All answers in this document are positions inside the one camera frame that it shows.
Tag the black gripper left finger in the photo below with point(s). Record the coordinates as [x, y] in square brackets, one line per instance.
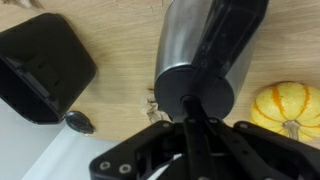
[195, 150]

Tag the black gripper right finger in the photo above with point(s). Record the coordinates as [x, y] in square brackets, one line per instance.
[266, 156]

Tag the silver metal cup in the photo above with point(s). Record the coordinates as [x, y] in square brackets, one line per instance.
[196, 56]

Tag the small yellow striped pumpkin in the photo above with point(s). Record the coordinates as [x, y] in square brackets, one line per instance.
[290, 106]

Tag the small crumpled brown paper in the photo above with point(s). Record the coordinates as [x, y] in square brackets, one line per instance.
[151, 108]

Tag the black plastic bin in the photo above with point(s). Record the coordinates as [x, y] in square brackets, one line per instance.
[46, 63]

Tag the large crumpled brown paper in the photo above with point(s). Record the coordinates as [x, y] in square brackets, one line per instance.
[23, 2]

